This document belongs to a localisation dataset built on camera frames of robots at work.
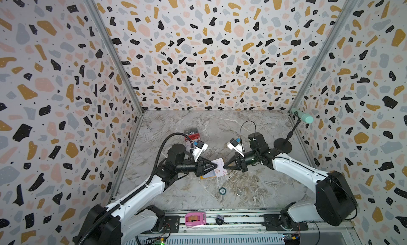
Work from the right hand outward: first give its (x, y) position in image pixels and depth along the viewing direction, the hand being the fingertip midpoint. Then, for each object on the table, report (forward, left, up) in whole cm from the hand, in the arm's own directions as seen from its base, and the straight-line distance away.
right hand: (225, 166), depth 73 cm
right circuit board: (-25, -30, -20) cm, 44 cm away
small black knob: (-19, +3, -15) cm, 24 cm away
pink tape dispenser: (-19, +14, -15) cm, 28 cm away
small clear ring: (-6, -8, -16) cm, 19 cm away
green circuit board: (-27, +29, -19) cm, 44 cm away
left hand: (0, +4, +3) cm, 5 cm away
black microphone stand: (+23, -39, -18) cm, 49 cm away
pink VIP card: (-1, +2, -2) cm, 3 cm away
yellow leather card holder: (-2, +7, -4) cm, 8 cm away
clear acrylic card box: (+28, +19, -14) cm, 37 cm away
